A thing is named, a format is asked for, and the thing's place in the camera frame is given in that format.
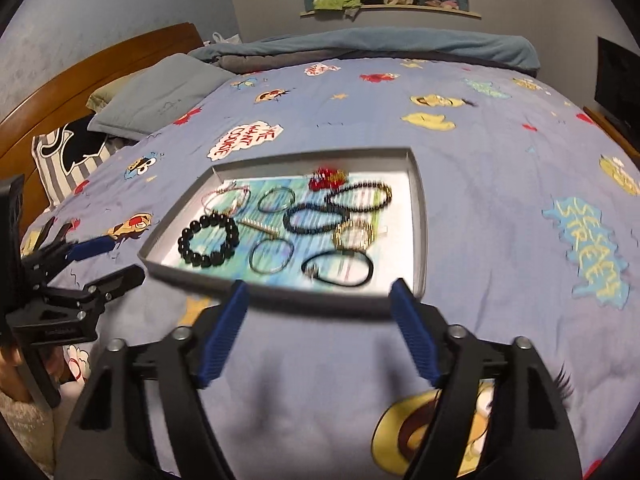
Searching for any large silver hoop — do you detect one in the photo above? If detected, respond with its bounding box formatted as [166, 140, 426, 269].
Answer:
[249, 237, 295, 275]

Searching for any yellow green pillow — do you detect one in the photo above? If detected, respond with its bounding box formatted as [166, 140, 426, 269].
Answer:
[86, 76, 136, 111]

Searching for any grey shallow cardboard box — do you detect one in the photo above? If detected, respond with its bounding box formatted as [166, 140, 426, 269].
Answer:
[137, 146, 429, 307]

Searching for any dark blue braided bracelet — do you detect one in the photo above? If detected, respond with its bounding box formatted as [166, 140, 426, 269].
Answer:
[282, 201, 351, 235]

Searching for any gold chain bracelet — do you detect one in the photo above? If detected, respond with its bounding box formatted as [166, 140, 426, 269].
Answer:
[332, 217, 376, 253]

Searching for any pink cord bracelet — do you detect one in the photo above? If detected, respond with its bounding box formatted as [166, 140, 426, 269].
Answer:
[200, 182, 251, 216]

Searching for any wooden headboard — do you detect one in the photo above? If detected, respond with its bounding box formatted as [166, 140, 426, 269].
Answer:
[0, 22, 206, 211]

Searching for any person's left hand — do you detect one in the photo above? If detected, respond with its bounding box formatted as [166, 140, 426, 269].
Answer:
[0, 342, 73, 401]

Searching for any wooden screen stand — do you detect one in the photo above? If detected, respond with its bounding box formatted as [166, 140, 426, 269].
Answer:
[582, 105, 640, 167]

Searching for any small silver hoop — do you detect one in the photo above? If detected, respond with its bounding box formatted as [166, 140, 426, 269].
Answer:
[257, 186, 296, 213]

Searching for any black hair tie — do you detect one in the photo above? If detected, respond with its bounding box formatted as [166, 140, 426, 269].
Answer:
[300, 249, 375, 288]

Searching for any gold pearl hair clip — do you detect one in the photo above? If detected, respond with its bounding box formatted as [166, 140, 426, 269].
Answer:
[237, 217, 281, 237]

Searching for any blue green printed paper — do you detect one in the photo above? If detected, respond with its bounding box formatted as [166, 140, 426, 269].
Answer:
[170, 172, 397, 287]

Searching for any red bead ornament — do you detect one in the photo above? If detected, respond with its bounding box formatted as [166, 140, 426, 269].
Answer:
[307, 165, 348, 192]

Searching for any grey brown blanket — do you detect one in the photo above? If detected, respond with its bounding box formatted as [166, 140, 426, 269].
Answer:
[217, 52, 351, 74]

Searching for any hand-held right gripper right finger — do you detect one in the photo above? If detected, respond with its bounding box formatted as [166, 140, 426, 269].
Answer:
[390, 277, 583, 480]

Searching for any blue cartoon printed bed sheet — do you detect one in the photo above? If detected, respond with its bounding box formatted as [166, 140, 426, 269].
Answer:
[20, 57, 640, 480]

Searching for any curved wooden wall shelf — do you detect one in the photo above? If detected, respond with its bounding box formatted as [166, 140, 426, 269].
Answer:
[299, 4, 482, 21]

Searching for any black flat screen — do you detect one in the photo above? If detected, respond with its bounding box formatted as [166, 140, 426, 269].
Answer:
[594, 36, 640, 136]

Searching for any grey green pillow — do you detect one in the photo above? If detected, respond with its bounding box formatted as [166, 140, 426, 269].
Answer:
[89, 54, 236, 141]

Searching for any small black bead bracelet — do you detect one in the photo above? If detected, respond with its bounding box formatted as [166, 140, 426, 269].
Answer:
[325, 180, 394, 213]

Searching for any teal blanket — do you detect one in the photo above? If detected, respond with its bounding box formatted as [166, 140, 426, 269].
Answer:
[187, 27, 542, 79]

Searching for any large black bead bracelet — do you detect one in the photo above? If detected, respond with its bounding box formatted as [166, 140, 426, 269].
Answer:
[177, 212, 241, 268]

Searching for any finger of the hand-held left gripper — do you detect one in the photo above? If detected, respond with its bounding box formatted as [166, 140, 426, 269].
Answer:
[45, 264, 147, 320]
[22, 216, 117, 274]

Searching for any striped black white pillow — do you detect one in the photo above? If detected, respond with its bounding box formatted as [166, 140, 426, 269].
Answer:
[31, 120, 128, 208]

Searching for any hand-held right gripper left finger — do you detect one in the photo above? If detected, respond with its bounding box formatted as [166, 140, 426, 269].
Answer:
[54, 279, 251, 480]

